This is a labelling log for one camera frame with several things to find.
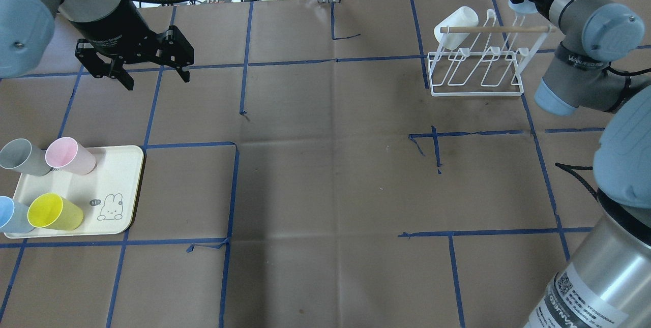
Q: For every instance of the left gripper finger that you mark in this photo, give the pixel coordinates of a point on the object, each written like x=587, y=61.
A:
x=115, y=70
x=183, y=71

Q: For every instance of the yellow plastic cup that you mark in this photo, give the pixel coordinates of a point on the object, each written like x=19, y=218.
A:
x=52, y=211

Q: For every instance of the grey plastic cup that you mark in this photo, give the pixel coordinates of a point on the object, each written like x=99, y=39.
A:
x=21, y=155

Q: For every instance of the white wire cup rack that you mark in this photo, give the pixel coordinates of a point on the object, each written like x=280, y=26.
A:
x=489, y=62

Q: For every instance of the white plastic cup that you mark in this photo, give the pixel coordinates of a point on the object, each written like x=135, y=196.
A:
x=462, y=17

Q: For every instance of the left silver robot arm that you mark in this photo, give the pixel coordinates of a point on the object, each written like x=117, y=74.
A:
x=28, y=27

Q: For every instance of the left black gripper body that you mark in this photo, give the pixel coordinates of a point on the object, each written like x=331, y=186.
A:
x=113, y=27

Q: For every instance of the cream plastic tray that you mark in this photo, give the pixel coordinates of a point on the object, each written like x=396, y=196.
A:
x=107, y=195

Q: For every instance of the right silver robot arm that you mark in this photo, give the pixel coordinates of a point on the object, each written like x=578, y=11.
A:
x=606, y=282

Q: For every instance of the pink plastic cup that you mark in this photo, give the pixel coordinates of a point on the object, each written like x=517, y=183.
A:
x=68, y=155

